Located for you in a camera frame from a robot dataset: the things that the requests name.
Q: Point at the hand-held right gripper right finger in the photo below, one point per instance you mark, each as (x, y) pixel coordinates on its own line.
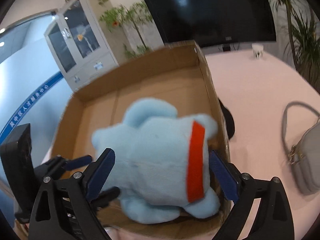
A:
(222, 177)

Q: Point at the black pouch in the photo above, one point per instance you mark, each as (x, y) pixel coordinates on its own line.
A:
(228, 122)

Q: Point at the brown cardboard box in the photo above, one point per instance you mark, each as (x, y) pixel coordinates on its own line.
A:
(155, 85)

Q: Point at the black wall television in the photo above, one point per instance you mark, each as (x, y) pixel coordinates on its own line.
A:
(212, 12)

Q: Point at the white glass-door cabinet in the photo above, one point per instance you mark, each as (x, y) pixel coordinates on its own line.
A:
(80, 45)

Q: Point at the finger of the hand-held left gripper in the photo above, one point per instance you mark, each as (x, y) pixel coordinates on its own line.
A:
(78, 161)
(110, 195)

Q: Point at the blue wall stripe banner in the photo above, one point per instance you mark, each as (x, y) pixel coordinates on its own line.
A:
(32, 100)

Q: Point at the tall green palm plant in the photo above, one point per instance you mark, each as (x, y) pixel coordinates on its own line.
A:
(297, 35)

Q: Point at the light blue plush toy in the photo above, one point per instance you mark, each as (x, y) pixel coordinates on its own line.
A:
(155, 155)

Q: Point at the grey handbag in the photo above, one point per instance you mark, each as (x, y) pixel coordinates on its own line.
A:
(308, 160)

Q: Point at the small leafy green tree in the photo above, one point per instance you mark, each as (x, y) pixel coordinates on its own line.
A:
(135, 17)

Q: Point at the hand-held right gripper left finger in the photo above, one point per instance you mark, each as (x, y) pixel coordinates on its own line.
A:
(100, 175)

